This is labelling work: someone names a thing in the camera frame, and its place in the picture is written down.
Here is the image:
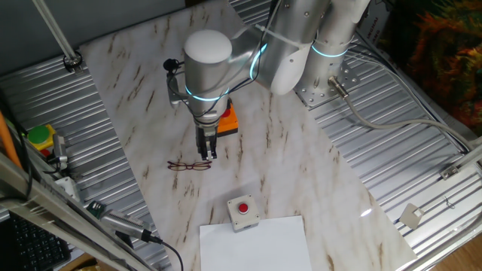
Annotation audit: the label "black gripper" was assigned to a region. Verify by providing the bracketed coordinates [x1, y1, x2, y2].
[194, 120, 219, 161]

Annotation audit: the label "dark red frame glasses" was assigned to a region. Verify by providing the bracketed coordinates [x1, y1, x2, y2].
[166, 160, 212, 172]

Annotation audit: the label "orange box red button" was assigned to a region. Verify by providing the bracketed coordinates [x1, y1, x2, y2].
[216, 99, 239, 138]

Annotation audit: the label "marble pattern table mat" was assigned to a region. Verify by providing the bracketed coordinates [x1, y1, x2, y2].
[78, 0, 418, 271]

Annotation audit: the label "white paper sheet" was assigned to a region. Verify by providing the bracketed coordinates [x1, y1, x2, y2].
[199, 215, 313, 271]

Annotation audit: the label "silver metal cylinder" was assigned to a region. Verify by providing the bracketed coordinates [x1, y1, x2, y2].
[52, 133, 69, 170]

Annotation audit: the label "yellow box green button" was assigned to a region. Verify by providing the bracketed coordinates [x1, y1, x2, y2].
[26, 123, 57, 151]

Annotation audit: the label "orange pole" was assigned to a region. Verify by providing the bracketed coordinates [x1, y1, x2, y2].
[0, 111, 23, 169]

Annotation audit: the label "black keyboard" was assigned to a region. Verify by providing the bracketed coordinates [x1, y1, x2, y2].
[0, 212, 72, 271]

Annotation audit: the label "white printed box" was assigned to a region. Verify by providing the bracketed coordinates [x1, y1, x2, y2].
[355, 2, 392, 42]

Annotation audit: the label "small grey plate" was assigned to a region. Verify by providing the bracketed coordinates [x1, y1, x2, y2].
[398, 202, 426, 230]

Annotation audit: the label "colourful patterned cloth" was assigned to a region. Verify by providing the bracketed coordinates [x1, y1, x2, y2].
[380, 0, 482, 127]

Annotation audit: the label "black camera cable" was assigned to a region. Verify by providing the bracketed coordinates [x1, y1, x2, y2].
[148, 235, 185, 271]

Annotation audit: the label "silver finned camera device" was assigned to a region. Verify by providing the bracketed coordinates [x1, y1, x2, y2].
[100, 209, 154, 242]

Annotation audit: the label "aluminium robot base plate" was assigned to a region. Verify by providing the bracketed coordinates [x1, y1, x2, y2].
[293, 56, 361, 110]

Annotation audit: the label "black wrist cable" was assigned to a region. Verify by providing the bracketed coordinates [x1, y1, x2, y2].
[165, 0, 283, 120]

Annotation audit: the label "aluminium frame bar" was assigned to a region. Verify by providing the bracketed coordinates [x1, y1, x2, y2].
[451, 137, 482, 170]
[0, 152, 151, 271]

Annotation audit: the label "white cable bundle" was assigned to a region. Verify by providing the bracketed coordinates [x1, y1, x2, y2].
[346, 41, 471, 151]

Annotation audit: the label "aluminium frame post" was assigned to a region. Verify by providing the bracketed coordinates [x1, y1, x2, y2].
[32, 0, 83, 73]

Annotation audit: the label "grey cable metal connector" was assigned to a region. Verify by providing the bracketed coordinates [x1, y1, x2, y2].
[326, 75, 476, 151]

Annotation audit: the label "metal corner bracket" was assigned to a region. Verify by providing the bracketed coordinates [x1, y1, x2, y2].
[439, 164, 461, 181]

